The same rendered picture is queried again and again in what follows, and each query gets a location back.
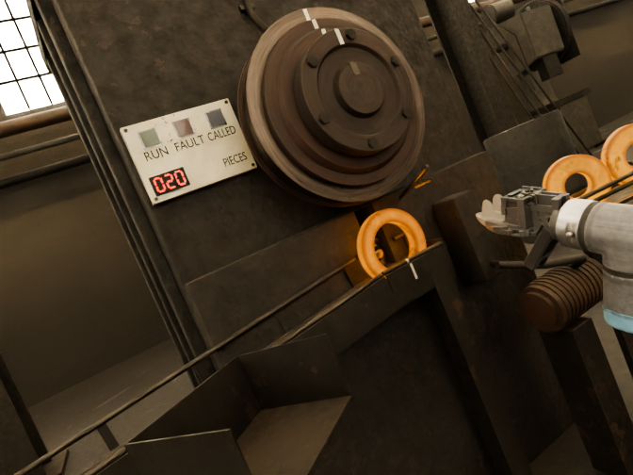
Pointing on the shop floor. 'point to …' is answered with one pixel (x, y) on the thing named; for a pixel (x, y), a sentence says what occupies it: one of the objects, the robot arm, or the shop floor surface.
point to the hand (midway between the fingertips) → (481, 218)
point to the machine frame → (299, 231)
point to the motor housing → (581, 361)
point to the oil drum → (532, 155)
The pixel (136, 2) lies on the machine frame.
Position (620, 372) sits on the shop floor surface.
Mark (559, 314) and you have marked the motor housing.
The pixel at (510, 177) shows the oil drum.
